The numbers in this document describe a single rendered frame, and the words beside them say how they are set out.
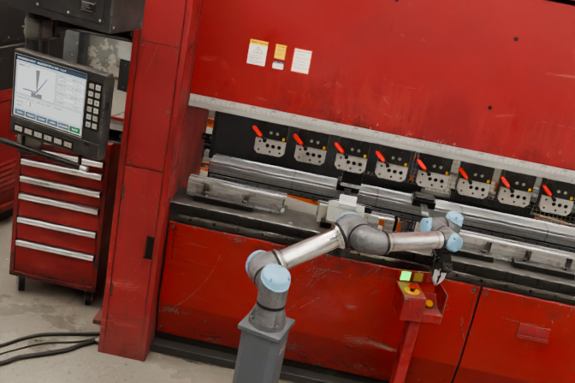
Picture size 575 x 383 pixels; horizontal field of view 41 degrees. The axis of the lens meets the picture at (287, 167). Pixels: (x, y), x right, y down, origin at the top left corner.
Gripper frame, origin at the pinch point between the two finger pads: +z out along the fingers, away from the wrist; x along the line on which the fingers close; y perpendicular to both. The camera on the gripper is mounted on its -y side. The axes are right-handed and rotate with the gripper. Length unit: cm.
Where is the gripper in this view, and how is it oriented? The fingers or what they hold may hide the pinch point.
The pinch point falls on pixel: (435, 283)
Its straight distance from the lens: 365.7
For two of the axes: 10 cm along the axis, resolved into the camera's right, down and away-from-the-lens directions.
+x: -9.8, -1.2, -1.7
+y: -1.1, -4.3, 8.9
